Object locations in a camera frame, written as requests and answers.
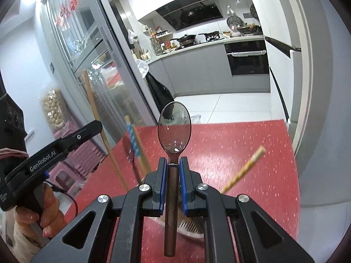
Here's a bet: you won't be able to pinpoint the person's left hand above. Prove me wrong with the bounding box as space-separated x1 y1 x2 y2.
14 184 67 240

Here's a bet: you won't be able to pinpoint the pink utensil holder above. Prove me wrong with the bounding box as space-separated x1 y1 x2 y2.
153 214 207 239

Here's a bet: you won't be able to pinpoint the stacked pink plastic stools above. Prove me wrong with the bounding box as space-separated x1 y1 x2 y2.
45 120 107 198

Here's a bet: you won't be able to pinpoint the bag of round snacks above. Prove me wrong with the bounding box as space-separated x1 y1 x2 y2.
40 89 67 131

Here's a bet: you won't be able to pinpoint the blue patterned chopstick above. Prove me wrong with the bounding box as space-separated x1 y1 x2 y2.
124 115 152 176

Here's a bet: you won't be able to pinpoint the yellow patterned chopstick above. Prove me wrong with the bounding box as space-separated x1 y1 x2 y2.
221 146 266 194

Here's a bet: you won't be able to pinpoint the black garbage bag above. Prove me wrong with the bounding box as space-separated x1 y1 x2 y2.
145 73 174 113

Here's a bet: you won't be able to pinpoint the plain wooden chopstick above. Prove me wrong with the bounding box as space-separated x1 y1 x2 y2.
82 69 130 192

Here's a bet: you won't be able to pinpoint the glass display cabinet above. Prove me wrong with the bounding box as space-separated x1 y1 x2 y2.
40 0 159 145

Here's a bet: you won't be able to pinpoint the grey kitchen cabinets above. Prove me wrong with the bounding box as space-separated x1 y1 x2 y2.
148 35 270 97

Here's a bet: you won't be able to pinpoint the built-in black oven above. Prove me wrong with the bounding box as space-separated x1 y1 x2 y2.
224 40 269 76

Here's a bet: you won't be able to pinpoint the black wok on stove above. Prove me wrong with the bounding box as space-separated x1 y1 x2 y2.
176 34 196 46

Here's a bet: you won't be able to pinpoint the black range hood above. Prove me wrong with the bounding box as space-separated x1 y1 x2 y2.
156 0 222 30

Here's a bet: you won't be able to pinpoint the white refrigerator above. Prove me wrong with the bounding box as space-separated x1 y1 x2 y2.
265 0 313 149

